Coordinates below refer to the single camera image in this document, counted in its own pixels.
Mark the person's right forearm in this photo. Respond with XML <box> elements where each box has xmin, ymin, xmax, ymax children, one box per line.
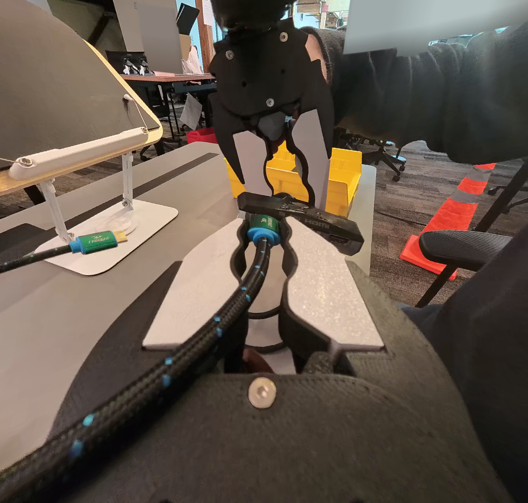
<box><xmin>301</xmin><ymin>23</ymin><xmax>528</xmax><ymax>167</ymax></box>

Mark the dark monitor with wooden back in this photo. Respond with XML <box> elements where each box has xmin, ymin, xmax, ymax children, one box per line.
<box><xmin>0</xmin><ymin>0</ymin><xmax>163</xmax><ymax>196</ymax></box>

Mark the black hdmi switch box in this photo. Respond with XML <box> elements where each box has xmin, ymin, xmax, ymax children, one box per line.
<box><xmin>236</xmin><ymin>192</ymin><xmax>365</xmax><ymax>320</ymax></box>

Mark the orange traffic cone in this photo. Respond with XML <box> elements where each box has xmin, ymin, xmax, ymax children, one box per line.
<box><xmin>400</xmin><ymin>163</ymin><xmax>497</xmax><ymax>282</ymax></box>

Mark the red plastic bin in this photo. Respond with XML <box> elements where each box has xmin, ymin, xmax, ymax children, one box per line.
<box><xmin>186</xmin><ymin>126</ymin><xmax>222</xmax><ymax>144</ymax></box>

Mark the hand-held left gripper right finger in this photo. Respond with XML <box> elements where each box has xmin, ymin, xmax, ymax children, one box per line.
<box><xmin>277</xmin><ymin>219</ymin><xmax>386</xmax><ymax>357</ymax></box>

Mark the background wooden desk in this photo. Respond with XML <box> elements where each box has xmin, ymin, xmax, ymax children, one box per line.
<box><xmin>120</xmin><ymin>70</ymin><xmax>219</xmax><ymax>140</ymax></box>

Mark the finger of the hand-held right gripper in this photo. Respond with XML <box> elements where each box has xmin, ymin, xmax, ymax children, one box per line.
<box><xmin>289</xmin><ymin>107</ymin><xmax>333</xmax><ymax>208</ymax></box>
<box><xmin>231</xmin><ymin>128</ymin><xmax>285</xmax><ymax>198</ymax></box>

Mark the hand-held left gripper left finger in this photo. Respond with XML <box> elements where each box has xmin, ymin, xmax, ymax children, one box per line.
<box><xmin>142</xmin><ymin>220</ymin><xmax>248</xmax><ymax>352</ymax></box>

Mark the yellow plastic bin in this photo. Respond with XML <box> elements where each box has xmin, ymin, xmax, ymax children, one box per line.
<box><xmin>225</xmin><ymin>140</ymin><xmax>364</xmax><ymax>219</ymax></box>

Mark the black braided hdmi cable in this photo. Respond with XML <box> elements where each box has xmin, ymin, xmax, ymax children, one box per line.
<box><xmin>0</xmin><ymin>209</ymin><xmax>288</xmax><ymax>495</ymax></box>

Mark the black chair with armrest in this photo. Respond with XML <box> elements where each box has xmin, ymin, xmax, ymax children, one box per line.
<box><xmin>415</xmin><ymin>163</ymin><xmax>528</xmax><ymax>310</ymax></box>

